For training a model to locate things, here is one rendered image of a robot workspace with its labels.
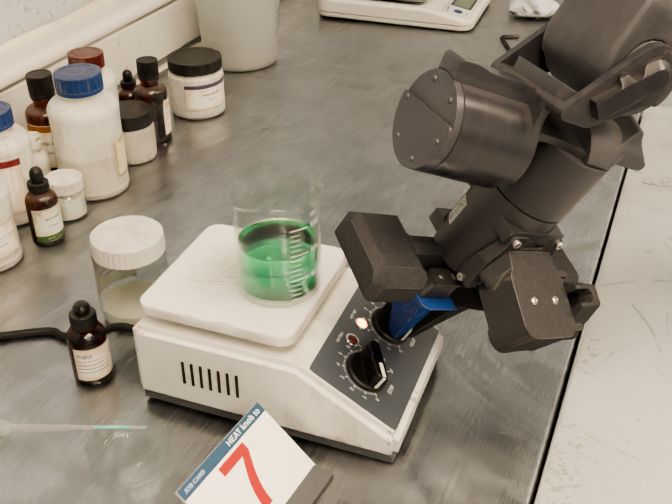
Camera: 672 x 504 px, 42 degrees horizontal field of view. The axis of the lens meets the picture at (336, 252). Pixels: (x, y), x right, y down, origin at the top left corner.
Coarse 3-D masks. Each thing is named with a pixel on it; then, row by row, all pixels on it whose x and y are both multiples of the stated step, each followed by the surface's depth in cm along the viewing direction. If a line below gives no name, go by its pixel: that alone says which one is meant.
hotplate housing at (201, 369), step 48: (336, 288) 65; (144, 336) 61; (192, 336) 60; (144, 384) 64; (192, 384) 62; (240, 384) 60; (288, 384) 59; (288, 432) 61; (336, 432) 59; (384, 432) 58
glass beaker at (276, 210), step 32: (256, 192) 61; (288, 192) 62; (320, 192) 58; (256, 224) 56; (288, 224) 56; (320, 224) 59; (256, 256) 58; (288, 256) 58; (320, 256) 61; (256, 288) 59; (288, 288) 59; (320, 288) 62
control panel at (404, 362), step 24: (360, 312) 64; (336, 336) 61; (360, 336) 63; (432, 336) 67; (336, 360) 60; (384, 360) 62; (408, 360) 63; (336, 384) 58; (408, 384) 62; (384, 408) 59
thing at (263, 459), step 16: (256, 432) 58; (272, 432) 58; (240, 448) 56; (256, 448) 57; (272, 448) 58; (288, 448) 59; (224, 464) 55; (240, 464) 56; (256, 464) 56; (272, 464) 57; (288, 464) 58; (208, 480) 54; (224, 480) 55; (240, 480) 55; (256, 480) 56; (272, 480) 57; (288, 480) 57; (192, 496) 53; (208, 496) 53; (224, 496) 54; (240, 496) 55; (256, 496) 55; (272, 496) 56
